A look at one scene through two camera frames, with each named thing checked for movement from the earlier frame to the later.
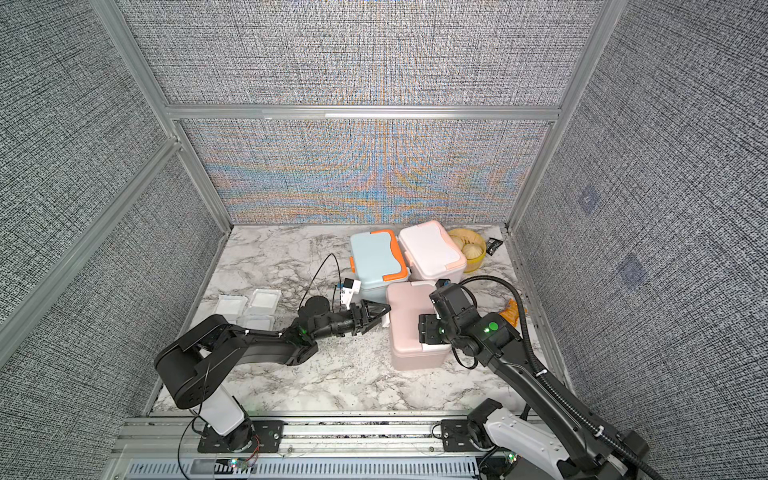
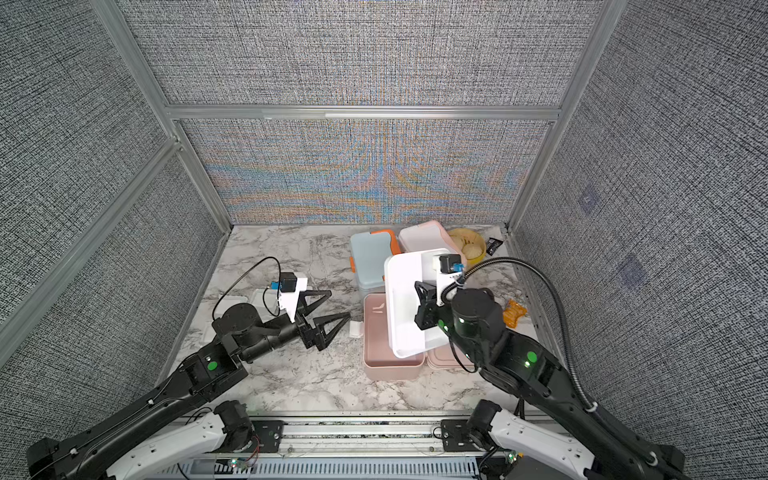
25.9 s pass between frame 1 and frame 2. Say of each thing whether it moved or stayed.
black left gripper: moved
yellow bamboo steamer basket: stayed
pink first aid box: moved
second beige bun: stayed
